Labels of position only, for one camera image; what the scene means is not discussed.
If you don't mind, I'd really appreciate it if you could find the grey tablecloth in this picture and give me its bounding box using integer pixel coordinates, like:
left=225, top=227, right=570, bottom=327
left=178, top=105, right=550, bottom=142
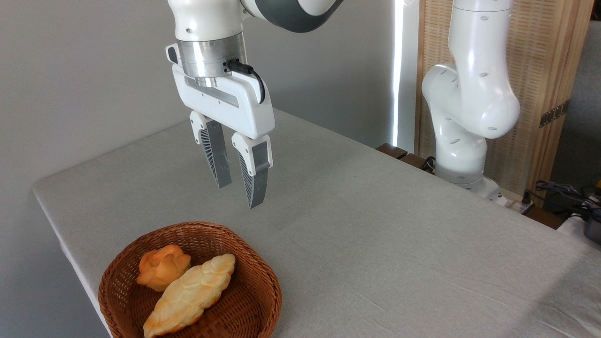
left=32, top=101, right=601, bottom=338

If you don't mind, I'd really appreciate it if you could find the wooden slatted folding screen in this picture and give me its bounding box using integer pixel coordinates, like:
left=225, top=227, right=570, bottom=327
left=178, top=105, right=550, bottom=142
left=416, top=0, right=595, bottom=203

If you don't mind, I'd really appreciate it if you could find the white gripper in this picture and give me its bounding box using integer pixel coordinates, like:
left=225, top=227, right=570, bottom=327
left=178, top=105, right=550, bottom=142
left=165, top=43, right=276, bottom=210

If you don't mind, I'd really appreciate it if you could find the round golden bread roll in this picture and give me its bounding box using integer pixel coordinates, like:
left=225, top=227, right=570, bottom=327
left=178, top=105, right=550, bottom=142
left=136, top=244, right=192, bottom=292

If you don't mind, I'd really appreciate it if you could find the brown wicker basket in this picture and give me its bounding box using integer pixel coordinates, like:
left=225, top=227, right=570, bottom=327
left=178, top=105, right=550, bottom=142
left=98, top=222, right=283, bottom=338

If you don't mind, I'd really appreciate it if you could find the dark grey device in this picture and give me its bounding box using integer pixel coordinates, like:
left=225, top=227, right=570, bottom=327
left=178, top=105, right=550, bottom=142
left=584, top=217, right=601, bottom=244

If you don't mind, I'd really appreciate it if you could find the black cable bundle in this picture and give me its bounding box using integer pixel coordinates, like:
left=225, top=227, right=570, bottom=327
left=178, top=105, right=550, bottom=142
left=522, top=180, right=601, bottom=217

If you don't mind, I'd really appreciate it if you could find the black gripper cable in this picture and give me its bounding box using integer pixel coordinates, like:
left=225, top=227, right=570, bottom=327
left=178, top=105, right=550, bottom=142
left=224, top=60, right=266, bottom=105

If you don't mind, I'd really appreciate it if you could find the dark metal screen hinge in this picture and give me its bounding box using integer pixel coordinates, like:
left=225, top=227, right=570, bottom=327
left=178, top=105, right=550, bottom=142
left=539, top=100, right=570, bottom=128

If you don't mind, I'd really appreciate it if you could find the long leaf-shaped bread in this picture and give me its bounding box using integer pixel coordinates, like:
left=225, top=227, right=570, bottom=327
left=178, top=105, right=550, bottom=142
left=143, top=253, right=236, bottom=338

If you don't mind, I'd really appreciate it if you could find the dark brown wooden block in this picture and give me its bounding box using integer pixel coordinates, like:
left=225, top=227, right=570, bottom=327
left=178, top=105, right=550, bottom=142
left=399, top=153, right=435, bottom=174
left=376, top=143, right=408, bottom=160

